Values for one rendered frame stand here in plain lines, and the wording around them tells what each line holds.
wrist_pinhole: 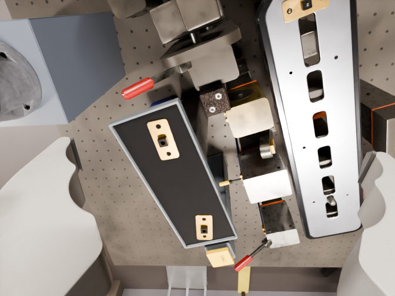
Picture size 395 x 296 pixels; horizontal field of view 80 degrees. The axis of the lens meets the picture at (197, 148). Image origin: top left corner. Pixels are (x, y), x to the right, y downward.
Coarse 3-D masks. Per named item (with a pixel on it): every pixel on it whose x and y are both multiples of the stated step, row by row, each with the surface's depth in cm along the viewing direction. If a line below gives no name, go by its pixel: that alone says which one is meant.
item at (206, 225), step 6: (198, 216) 54; (204, 216) 54; (210, 216) 54; (198, 222) 55; (204, 222) 55; (210, 222) 55; (198, 228) 57; (204, 228) 55; (210, 228) 56; (198, 234) 58; (204, 234) 58; (210, 234) 57
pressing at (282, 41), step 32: (320, 0) 45; (352, 0) 45; (288, 32) 48; (320, 32) 48; (352, 32) 48; (288, 64) 52; (320, 64) 51; (352, 64) 51; (288, 96) 55; (352, 96) 55; (288, 128) 59; (352, 128) 59; (288, 160) 64; (352, 160) 63; (320, 192) 70; (352, 192) 69; (320, 224) 77; (352, 224) 76
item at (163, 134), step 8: (160, 120) 42; (152, 128) 43; (160, 128) 43; (168, 128) 43; (152, 136) 44; (160, 136) 44; (168, 136) 44; (160, 144) 44; (168, 144) 44; (160, 152) 46; (176, 152) 46
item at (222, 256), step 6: (210, 252) 62; (216, 252) 62; (222, 252) 61; (228, 252) 61; (210, 258) 63; (216, 258) 63; (222, 258) 63; (228, 258) 62; (216, 264) 64; (222, 264) 64; (228, 264) 64
